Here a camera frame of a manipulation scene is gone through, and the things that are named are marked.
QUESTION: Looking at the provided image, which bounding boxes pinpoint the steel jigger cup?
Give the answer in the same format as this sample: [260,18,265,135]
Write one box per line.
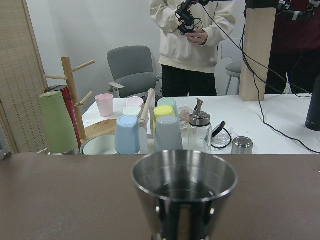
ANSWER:
[131,150,238,240]

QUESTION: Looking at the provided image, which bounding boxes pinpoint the yellow plastic cup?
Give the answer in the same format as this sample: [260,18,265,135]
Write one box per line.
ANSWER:
[153,105,176,126]

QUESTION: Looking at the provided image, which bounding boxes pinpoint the green plastic cup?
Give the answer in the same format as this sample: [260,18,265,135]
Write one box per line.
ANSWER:
[157,97,179,117]

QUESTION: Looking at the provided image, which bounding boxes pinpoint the grey plastic cup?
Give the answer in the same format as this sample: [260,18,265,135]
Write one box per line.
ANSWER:
[154,115,183,152]

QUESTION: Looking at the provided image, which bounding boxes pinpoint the plastic egg box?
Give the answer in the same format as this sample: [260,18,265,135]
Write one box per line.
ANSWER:
[178,106,193,130]

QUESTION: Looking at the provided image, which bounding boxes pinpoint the light blue plastic cup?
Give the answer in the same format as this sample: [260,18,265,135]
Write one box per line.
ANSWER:
[114,115,140,155]

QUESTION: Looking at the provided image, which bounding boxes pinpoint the glass oil dispenser bottle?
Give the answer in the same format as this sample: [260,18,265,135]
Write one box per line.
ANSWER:
[187,98,212,154]

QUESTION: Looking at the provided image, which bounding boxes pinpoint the wooden mug tree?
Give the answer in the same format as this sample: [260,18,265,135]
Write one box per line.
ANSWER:
[43,56,116,145]

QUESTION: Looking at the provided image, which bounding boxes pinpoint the pink plastic cup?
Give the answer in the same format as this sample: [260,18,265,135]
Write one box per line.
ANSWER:
[95,93,114,117]

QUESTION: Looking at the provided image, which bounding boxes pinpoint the grey office chair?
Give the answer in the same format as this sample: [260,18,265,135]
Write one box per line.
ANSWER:
[106,45,158,98]

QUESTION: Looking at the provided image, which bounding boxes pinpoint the person in cream sweater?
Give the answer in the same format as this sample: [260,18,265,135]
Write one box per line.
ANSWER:
[149,0,237,97]

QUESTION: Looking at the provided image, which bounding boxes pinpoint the small steel canister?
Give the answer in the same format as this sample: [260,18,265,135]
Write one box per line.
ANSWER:
[231,136,254,155]

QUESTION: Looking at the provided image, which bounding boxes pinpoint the white stool chair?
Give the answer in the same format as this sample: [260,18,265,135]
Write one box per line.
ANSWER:
[219,37,245,96]

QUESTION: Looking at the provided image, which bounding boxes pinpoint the red tall bottle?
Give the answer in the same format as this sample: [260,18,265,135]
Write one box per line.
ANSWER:
[44,85,81,146]

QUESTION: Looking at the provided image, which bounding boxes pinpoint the green tall flask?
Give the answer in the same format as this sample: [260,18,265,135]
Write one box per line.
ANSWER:
[39,91,79,155]

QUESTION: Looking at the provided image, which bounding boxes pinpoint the black T-shaped teleop stand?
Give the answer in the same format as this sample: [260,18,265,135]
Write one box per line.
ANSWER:
[239,0,279,102]

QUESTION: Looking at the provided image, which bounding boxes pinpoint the black water bottle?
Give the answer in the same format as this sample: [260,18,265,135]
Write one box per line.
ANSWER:
[305,76,320,132]

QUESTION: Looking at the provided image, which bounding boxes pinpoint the person in red sweater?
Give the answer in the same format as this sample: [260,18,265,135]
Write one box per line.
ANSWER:
[244,0,320,95]

